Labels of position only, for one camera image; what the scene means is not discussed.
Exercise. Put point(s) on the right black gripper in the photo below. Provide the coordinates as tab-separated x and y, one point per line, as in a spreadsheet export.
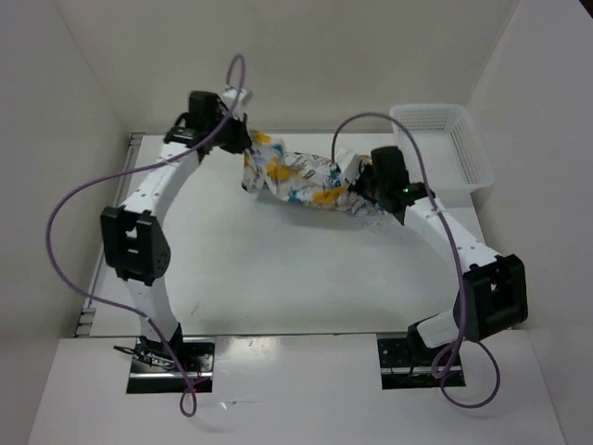
357	184

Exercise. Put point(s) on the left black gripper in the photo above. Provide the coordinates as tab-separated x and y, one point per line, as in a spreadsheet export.
242	141

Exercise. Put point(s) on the colourful printed shorts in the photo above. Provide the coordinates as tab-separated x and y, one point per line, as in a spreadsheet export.
300	178

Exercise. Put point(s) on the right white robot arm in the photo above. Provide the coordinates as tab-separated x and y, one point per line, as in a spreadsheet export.
492	288

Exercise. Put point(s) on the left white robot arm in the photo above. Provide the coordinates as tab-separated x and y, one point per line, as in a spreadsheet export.
135	245

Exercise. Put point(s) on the white plastic basket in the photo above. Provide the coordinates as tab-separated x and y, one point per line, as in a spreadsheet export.
453	153

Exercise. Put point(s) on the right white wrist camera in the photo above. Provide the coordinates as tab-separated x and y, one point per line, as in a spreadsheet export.
348	163

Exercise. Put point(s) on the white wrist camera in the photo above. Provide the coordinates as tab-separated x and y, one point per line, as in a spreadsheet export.
348	163
238	98

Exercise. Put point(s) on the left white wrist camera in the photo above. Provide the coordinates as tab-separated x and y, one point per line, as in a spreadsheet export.
238	98

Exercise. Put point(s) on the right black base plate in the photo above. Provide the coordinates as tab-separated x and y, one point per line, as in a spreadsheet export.
401	367

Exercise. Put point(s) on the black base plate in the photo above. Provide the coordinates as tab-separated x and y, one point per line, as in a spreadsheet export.
152	373
401	367

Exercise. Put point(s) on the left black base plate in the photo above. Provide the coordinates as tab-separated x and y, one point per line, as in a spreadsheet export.
152	373

